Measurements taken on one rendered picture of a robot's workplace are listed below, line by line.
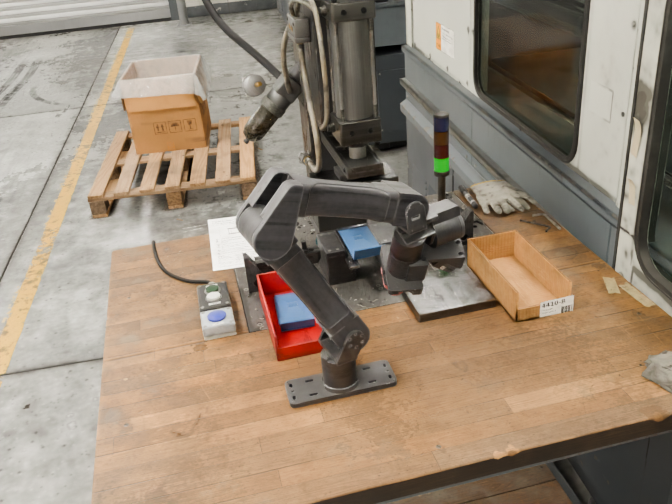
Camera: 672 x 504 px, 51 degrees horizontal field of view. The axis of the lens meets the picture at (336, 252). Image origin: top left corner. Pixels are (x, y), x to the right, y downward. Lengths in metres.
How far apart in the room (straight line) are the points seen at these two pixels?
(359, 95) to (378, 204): 0.39
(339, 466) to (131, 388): 0.46
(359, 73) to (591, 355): 0.71
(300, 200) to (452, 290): 0.58
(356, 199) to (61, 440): 1.92
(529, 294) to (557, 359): 0.22
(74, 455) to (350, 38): 1.84
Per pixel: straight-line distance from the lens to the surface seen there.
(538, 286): 1.61
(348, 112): 1.49
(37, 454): 2.81
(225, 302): 1.56
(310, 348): 1.41
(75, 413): 2.93
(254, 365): 1.41
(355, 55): 1.46
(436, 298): 1.52
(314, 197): 1.09
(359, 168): 1.51
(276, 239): 1.08
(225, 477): 1.20
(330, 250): 1.59
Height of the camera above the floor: 1.74
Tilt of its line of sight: 29 degrees down
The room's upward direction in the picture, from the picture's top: 5 degrees counter-clockwise
